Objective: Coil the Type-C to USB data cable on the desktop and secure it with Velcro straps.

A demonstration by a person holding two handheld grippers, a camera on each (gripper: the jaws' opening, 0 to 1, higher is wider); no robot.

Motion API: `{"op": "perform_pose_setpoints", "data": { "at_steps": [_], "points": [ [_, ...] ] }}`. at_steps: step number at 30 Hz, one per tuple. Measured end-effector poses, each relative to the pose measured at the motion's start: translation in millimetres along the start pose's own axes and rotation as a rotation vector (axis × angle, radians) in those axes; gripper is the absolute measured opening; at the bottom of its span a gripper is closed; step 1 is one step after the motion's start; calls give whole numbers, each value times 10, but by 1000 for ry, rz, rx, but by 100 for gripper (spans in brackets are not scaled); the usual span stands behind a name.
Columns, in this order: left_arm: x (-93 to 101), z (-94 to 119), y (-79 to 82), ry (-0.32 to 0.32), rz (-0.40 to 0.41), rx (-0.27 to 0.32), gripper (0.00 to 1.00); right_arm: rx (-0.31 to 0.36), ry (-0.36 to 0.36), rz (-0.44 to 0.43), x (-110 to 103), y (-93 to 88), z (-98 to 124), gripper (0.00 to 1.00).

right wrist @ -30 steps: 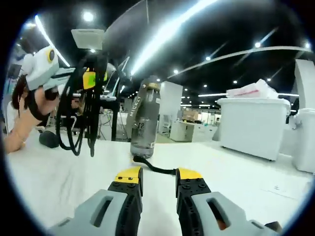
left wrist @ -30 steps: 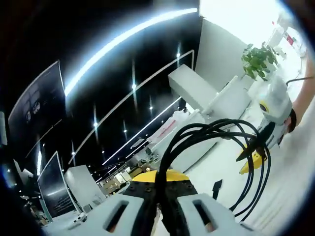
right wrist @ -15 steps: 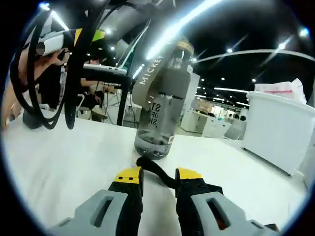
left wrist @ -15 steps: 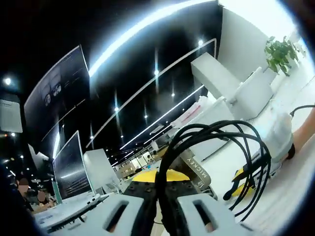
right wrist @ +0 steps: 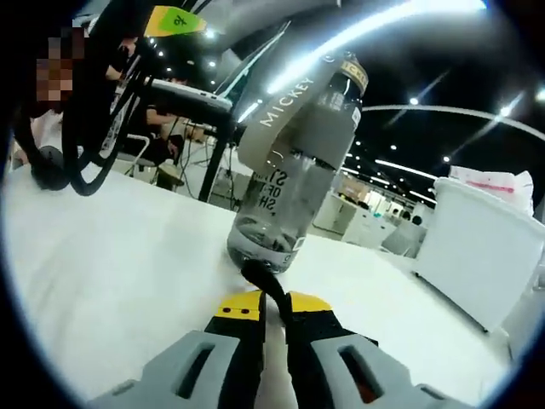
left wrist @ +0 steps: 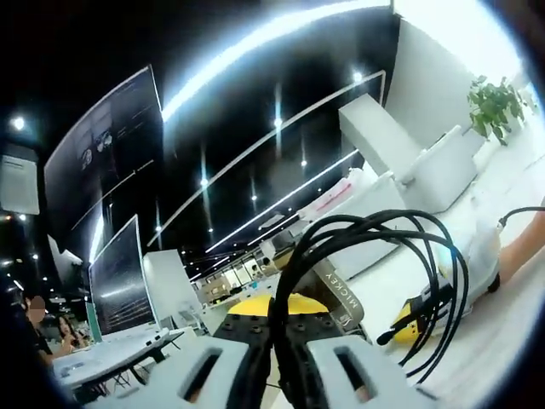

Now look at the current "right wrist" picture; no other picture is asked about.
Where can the grey laptop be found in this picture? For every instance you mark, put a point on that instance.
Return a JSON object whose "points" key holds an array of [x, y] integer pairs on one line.
{"points": [[191, 100]]}

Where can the white chair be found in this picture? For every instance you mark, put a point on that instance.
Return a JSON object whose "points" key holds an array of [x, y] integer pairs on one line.
{"points": [[138, 157]]}

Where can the black laptop stand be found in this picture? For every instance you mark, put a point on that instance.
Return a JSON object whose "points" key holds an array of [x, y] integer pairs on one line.
{"points": [[215, 162]]}

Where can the dark transparent water bottle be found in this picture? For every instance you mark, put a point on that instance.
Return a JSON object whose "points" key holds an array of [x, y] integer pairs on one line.
{"points": [[294, 179]]}

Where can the person's right hand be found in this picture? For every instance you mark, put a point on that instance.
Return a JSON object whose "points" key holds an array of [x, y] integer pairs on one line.
{"points": [[279, 375]]}

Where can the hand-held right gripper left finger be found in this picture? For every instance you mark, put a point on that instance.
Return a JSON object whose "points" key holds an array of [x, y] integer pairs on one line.
{"points": [[204, 362]]}

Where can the pile of plastic bags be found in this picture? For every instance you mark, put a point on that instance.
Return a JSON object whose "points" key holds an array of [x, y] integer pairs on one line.
{"points": [[494, 183]]}

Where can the white storage box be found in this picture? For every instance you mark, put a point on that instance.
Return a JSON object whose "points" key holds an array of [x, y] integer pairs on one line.
{"points": [[472, 255]]}

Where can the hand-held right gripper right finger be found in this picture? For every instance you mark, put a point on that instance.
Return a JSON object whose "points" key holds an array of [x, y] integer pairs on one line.
{"points": [[349, 362]]}

